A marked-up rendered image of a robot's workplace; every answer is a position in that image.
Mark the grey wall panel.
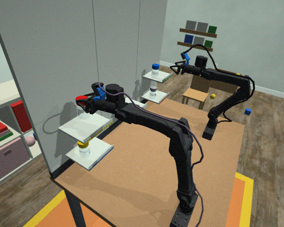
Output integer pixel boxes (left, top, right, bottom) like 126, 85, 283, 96
0, 0, 168, 179

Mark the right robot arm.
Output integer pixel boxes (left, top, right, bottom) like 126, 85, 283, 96
191, 55, 251, 136

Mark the clear glass bottle with grey cap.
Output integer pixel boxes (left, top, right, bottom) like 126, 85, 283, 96
149, 86, 157, 100

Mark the white bottle with blue cap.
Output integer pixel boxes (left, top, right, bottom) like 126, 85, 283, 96
151, 64, 159, 79

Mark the clear bottle with yellow cap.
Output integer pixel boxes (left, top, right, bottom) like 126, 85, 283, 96
78, 141, 90, 158

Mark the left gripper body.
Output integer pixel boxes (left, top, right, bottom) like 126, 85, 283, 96
85, 87, 107, 114

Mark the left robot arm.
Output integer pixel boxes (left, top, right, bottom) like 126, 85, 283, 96
104, 94, 198, 227

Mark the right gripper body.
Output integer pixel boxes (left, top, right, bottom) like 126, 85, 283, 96
178, 53, 194, 75

